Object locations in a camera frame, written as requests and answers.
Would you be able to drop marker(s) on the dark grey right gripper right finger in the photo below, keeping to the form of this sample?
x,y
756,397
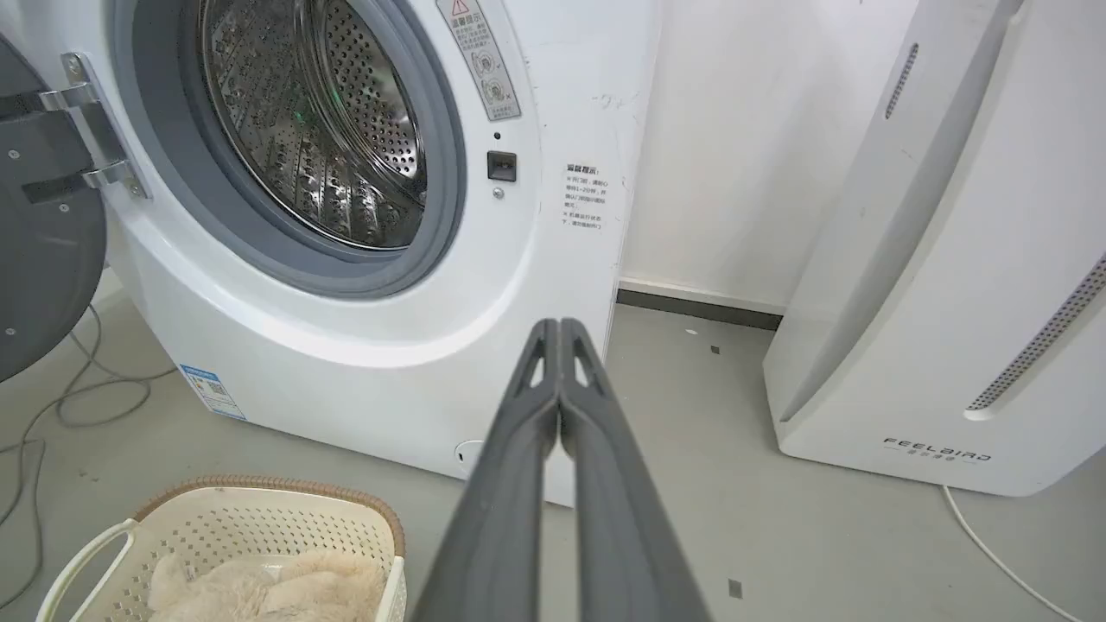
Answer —
x,y
618,518

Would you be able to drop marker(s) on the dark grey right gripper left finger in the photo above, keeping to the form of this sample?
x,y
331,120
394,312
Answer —
x,y
501,518

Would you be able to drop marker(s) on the cream fluffy fabric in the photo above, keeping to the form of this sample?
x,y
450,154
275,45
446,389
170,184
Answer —
x,y
268,587

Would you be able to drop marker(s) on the dark washing machine door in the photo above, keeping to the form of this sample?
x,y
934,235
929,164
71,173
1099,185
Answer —
x,y
39,216

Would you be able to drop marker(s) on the white front-load washing machine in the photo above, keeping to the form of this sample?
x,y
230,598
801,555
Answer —
x,y
363,345

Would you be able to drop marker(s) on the cream perforated laundry basket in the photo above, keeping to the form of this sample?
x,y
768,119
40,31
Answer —
x,y
216,527

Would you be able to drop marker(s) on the white Feelbird air purifier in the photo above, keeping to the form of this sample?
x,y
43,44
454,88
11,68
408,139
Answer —
x,y
950,259

